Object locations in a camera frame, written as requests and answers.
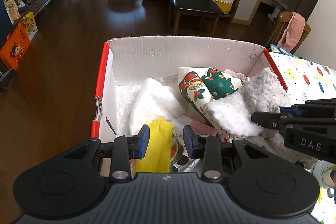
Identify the yellow cloth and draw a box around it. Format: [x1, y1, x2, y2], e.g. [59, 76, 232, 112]
[134, 117, 174, 173]

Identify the christmas pattern stocking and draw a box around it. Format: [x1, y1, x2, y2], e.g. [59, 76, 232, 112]
[178, 67, 262, 142]

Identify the white fluffy towel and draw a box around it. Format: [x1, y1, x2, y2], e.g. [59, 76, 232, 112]
[129, 78, 187, 135]

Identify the balloon pattern tablecloth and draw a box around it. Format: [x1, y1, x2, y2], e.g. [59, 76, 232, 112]
[270, 53, 335, 223]

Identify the pink towel on chair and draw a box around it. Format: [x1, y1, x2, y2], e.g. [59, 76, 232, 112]
[277, 11, 306, 52]

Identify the red white cardboard box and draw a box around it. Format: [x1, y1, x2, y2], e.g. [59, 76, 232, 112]
[90, 35, 289, 175]

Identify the wooden chair near table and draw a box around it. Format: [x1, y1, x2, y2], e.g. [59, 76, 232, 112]
[267, 11, 311, 53]

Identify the orange gift box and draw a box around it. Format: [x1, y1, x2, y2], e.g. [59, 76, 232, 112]
[0, 24, 31, 71]

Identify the yellow carton box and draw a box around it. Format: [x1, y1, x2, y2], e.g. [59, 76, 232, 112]
[19, 11, 38, 40]

